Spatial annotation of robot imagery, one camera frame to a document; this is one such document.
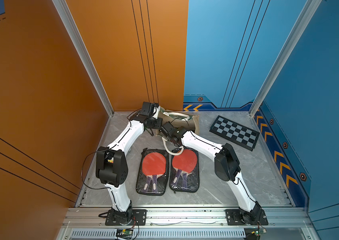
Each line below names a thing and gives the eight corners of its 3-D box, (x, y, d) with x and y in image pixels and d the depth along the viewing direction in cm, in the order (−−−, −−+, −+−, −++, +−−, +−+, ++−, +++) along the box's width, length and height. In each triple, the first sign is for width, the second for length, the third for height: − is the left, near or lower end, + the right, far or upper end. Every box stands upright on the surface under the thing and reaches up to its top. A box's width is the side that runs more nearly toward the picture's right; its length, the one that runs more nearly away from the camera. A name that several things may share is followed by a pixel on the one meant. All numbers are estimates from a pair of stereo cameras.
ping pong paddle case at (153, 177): (135, 195, 82) (134, 193, 80) (142, 150, 100) (141, 148, 97) (168, 195, 82) (168, 193, 80) (169, 150, 100) (169, 148, 97)
